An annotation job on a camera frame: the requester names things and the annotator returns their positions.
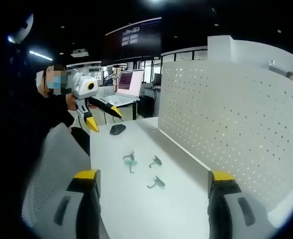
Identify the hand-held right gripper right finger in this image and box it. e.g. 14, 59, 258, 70
207, 170, 278, 239

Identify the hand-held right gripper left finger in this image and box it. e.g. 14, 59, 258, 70
28, 169, 109, 239

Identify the white perforated mounting plate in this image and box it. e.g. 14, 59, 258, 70
158, 60, 293, 221

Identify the person's left hand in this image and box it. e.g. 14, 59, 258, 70
66, 93, 78, 111

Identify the black computer mouse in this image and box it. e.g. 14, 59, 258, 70
109, 123, 127, 136

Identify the white open laptop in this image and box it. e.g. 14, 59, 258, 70
103, 69, 145, 108

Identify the ceiling projector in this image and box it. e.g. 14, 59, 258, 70
70, 48, 90, 58

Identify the person's head with white cap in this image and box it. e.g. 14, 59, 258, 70
35, 64, 68, 98

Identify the grey mesh office chair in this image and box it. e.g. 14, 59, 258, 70
21, 122, 92, 228

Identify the long ceiling light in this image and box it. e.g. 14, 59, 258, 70
28, 49, 54, 62

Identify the white square pillar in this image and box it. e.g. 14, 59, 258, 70
207, 34, 234, 62

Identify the large dark wall screen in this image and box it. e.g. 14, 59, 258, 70
101, 16, 163, 67

